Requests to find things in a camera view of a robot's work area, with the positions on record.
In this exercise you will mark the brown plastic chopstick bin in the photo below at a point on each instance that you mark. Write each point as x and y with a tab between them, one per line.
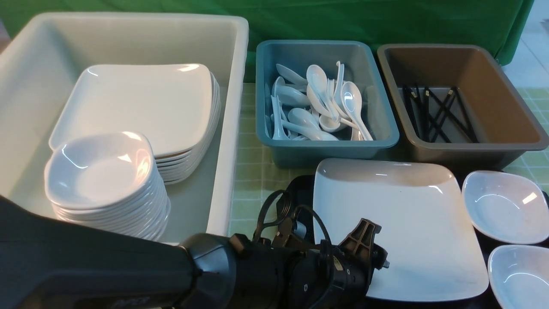
503	122

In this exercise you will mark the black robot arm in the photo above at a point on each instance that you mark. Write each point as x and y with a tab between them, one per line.
52	264

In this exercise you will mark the white small bowl on tray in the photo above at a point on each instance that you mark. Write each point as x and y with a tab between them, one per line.
506	207

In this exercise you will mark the green backdrop cloth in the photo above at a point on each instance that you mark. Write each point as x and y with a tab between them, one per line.
495	25

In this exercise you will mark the green checkered tablecloth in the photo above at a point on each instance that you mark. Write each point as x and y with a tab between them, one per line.
256	176

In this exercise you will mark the white soup spoon front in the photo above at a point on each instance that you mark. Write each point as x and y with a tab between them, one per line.
302	122

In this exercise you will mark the white small bowl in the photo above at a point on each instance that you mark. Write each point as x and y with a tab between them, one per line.
99	170
506	207
519	276

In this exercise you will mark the stack of white square plates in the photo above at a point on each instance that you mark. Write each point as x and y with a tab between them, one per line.
201	141

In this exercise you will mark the large white plastic tub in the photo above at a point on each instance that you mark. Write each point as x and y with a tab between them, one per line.
40	66

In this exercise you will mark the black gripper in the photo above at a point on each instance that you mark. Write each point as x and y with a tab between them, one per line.
340	282

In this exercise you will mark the black chopstick crossing diagonal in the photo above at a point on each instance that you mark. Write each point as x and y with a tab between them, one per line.
450	109

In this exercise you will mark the black chopstick gold band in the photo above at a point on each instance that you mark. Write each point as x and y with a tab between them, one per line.
409	102

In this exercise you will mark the white square rice plate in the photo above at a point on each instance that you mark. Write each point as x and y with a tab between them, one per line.
432	248

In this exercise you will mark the white ceramic soup spoon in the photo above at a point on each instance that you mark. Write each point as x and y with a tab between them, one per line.
352	102

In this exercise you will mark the top stacked white square plate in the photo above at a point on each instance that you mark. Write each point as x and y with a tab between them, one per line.
137	103

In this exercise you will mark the blue plastic spoon bin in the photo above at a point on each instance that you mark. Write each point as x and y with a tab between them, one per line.
309	74

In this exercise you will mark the stack of white small bowls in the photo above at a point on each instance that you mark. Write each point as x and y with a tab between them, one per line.
143	215

